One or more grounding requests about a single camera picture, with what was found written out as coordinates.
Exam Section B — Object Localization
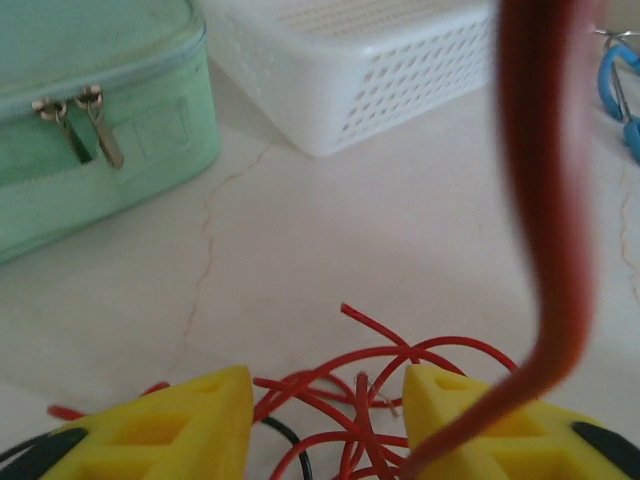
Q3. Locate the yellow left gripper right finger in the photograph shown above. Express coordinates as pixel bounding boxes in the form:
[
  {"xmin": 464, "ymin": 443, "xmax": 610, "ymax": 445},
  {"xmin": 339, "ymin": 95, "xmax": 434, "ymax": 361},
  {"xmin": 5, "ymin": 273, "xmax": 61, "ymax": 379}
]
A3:
[{"xmin": 402, "ymin": 363, "xmax": 640, "ymax": 480}]

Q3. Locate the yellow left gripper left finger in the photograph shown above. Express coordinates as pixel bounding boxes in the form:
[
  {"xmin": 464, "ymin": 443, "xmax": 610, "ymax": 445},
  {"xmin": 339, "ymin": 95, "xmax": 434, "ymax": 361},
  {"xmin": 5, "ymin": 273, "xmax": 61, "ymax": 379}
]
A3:
[{"xmin": 0, "ymin": 364, "xmax": 255, "ymax": 480}]

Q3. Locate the thin red cable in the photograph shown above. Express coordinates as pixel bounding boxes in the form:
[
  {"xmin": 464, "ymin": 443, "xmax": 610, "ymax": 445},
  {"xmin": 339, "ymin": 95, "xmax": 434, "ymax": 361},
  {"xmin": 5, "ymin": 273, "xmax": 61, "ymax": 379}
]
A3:
[
  {"xmin": 399, "ymin": 0, "xmax": 609, "ymax": 480},
  {"xmin": 407, "ymin": 335, "xmax": 521, "ymax": 376}
]

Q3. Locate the thin black cable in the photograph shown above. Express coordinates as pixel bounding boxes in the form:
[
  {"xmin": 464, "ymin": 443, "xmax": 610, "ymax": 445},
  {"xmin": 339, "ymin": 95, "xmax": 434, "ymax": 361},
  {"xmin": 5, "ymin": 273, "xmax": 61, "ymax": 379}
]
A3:
[{"xmin": 259, "ymin": 416, "xmax": 315, "ymax": 480}]

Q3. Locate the red and black wire tangle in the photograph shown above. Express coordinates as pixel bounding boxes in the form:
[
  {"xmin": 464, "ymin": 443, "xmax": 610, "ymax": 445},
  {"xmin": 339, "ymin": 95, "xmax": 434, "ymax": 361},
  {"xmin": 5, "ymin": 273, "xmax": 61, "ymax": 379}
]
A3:
[
  {"xmin": 341, "ymin": 302, "xmax": 419, "ymax": 364},
  {"xmin": 252, "ymin": 372, "xmax": 416, "ymax": 480}
]

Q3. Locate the mint green medicine bag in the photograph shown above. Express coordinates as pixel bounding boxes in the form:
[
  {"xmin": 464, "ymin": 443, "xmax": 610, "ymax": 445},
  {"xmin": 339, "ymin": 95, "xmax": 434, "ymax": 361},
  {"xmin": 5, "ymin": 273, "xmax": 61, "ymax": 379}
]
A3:
[{"xmin": 0, "ymin": 0, "xmax": 222, "ymax": 266}]

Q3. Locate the white perforated plastic basket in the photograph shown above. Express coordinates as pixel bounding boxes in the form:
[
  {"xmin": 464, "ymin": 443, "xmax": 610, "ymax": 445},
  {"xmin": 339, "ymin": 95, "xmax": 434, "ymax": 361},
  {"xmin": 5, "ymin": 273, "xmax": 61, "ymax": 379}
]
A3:
[{"xmin": 197, "ymin": 0, "xmax": 506, "ymax": 159}]

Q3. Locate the coiled blue cable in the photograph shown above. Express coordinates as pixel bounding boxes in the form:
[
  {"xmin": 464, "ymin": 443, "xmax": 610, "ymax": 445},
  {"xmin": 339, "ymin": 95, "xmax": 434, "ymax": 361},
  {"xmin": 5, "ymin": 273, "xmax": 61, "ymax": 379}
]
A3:
[{"xmin": 597, "ymin": 42, "xmax": 640, "ymax": 165}]

